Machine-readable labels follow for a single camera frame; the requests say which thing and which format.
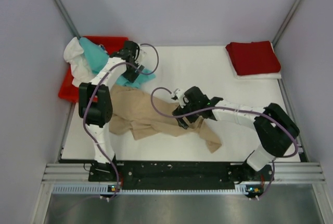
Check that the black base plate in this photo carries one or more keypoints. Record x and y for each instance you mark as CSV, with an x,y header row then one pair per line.
x,y
176,175

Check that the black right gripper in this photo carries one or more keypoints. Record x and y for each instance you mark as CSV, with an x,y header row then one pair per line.
x,y
180,110

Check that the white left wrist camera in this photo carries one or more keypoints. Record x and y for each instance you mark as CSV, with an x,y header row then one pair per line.
x,y
141,53

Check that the light blue cable duct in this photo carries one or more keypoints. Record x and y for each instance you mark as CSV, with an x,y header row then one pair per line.
x,y
108,190

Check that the red white blue striped shirt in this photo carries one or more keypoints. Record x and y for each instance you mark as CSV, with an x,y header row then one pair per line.
x,y
102,47

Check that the beige t-shirt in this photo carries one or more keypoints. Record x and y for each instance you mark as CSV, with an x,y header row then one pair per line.
x,y
132,111

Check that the red plastic bin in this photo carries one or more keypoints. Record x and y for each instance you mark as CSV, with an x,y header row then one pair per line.
x,y
68,91

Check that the folded white t-shirt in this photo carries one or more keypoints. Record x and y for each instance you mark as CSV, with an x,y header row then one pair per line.
x,y
266,76

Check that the teal t-shirt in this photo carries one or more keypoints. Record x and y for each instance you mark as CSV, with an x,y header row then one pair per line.
x,y
97,58

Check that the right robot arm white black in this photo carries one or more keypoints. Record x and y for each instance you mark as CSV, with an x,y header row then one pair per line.
x,y
275,129

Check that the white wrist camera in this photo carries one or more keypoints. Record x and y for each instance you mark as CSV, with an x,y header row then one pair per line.
x,y
141,53
178,95

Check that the right aluminium side rail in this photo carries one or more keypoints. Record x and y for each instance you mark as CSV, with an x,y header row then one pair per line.
x,y
292,113

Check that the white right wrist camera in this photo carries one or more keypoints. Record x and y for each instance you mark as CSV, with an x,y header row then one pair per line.
x,y
178,95

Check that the left aluminium corner post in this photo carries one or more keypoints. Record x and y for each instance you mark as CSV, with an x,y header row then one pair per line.
x,y
66,18

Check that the right aluminium corner post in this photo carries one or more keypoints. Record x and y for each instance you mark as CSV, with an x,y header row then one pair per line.
x,y
289,16

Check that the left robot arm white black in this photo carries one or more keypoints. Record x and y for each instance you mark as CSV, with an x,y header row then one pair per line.
x,y
95,106

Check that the white t-shirt in bin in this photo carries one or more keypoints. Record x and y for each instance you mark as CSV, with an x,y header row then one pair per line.
x,y
80,70

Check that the folded red t-shirt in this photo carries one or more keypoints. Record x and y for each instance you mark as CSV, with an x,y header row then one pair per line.
x,y
253,58

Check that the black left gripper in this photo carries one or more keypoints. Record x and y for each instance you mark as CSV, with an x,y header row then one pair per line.
x,y
131,76

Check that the aluminium corner post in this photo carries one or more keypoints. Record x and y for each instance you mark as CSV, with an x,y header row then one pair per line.
x,y
66,18
289,16

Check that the aluminium front rail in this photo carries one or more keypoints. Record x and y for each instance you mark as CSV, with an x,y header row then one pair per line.
x,y
285,173

